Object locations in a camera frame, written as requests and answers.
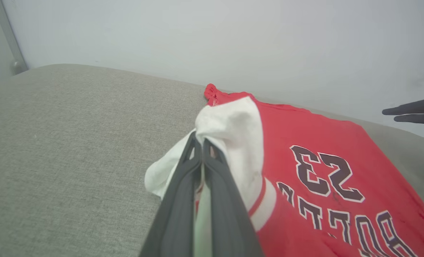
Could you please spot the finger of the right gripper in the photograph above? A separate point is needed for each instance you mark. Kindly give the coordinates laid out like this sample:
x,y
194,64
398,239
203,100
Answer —
x,y
417,106
420,119

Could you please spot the red and white basketball jersey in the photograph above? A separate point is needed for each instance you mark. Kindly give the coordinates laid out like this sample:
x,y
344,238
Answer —
x,y
304,142

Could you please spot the grey fabric sofa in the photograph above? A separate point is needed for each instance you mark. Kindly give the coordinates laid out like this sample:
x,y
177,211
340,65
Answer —
x,y
65,150

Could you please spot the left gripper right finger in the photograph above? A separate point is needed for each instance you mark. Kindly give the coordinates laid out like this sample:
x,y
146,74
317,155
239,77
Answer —
x,y
226,210

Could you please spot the grey metal pole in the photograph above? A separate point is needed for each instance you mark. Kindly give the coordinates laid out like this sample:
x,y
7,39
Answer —
x,y
11,39

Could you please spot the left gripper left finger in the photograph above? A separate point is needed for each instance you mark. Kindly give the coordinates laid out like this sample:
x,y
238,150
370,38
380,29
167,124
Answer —
x,y
178,210

